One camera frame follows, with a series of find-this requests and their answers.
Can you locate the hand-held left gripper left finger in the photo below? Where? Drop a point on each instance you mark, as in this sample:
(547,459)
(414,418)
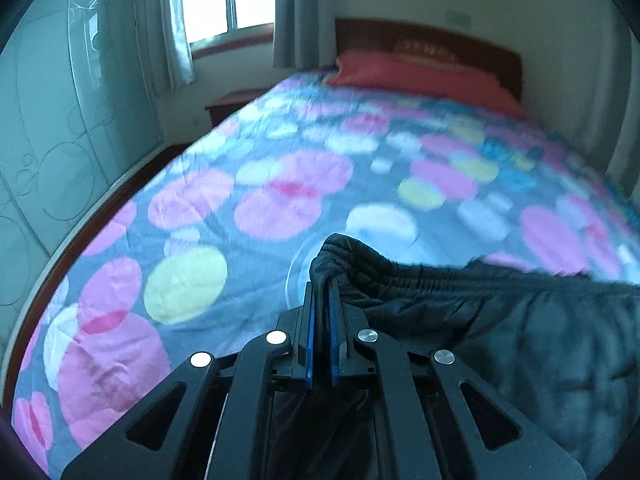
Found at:
(309,340)

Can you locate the black quilted jacket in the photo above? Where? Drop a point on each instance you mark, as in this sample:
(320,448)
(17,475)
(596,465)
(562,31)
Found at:
(500,320)

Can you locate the short wooden window sill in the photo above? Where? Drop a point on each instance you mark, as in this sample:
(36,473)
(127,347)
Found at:
(230,46)

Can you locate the window beside wardrobe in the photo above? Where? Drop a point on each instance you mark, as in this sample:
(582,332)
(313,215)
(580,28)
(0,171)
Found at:
(210,0)

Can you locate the dotted bedspread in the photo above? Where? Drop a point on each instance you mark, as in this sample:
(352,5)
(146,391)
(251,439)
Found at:
(225,210)

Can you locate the wooden nightstand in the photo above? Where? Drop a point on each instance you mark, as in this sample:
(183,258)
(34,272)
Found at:
(235,102)

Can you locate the short white curtain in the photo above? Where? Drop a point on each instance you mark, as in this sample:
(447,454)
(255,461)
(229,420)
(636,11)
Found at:
(177,35)

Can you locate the wide grey curtain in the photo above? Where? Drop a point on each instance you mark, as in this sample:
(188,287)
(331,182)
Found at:
(622,110)

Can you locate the wall socket plate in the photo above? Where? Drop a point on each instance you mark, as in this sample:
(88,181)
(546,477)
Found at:
(458,18)

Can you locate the small brown cushion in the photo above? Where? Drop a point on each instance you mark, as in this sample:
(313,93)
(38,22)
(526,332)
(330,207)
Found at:
(425,51)

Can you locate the glass door wardrobe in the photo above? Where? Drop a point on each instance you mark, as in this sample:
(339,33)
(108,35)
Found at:
(60,110)

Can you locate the red pillow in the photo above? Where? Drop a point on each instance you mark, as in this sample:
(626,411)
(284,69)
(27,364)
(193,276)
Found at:
(400,72)

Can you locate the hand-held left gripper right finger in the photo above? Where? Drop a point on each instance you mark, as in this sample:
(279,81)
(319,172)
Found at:
(334,345)

